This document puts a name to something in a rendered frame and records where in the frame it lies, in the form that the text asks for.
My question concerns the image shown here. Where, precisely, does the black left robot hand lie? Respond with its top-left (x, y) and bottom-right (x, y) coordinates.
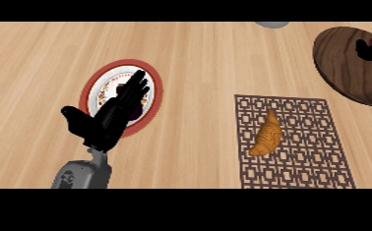
top-left (58, 69), bottom-right (150, 153)

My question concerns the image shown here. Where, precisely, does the red-rimmed white patterned bowl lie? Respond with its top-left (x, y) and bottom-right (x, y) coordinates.
top-left (76, 58), bottom-right (163, 139)

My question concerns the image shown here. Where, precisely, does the orange bell pepper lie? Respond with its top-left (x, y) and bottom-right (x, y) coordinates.
top-left (246, 108), bottom-right (283, 157)

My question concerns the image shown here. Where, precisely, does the brown lattice placemat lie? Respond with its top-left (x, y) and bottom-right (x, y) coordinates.
top-left (233, 93), bottom-right (357, 190)

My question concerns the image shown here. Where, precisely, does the grey rounded object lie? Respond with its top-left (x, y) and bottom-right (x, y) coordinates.
top-left (253, 21), bottom-right (290, 29)

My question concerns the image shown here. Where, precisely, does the dark wooden round board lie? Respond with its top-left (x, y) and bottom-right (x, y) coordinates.
top-left (311, 26), bottom-right (372, 107)

